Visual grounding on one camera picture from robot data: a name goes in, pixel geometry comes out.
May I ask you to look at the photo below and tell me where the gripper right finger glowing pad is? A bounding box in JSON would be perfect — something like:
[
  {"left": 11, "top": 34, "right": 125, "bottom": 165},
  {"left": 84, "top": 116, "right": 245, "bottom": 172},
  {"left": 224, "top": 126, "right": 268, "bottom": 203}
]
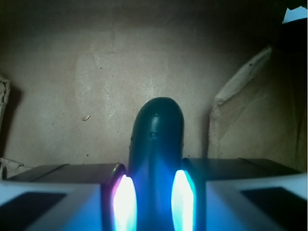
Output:
[{"left": 171, "top": 158, "right": 308, "bottom": 231}]

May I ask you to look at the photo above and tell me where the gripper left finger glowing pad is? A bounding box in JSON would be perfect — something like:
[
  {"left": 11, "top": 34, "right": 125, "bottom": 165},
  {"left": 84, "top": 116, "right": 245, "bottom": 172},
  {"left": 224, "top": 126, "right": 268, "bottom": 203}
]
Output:
[{"left": 0, "top": 163, "right": 137, "bottom": 231}]

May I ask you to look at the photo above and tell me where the dark green plastic pickle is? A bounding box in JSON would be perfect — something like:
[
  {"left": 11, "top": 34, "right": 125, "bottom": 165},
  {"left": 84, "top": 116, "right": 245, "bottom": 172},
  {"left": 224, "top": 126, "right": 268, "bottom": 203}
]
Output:
[{"left": 128, "top": 97, "right": 184, "bottom": 231}]

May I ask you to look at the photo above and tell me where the brown paper bag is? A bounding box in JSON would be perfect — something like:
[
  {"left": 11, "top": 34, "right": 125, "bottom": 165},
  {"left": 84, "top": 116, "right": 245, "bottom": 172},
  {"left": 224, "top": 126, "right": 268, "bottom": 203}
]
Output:
[{"left": 0, "top": 0, "right": 308, "bottom": 172}]

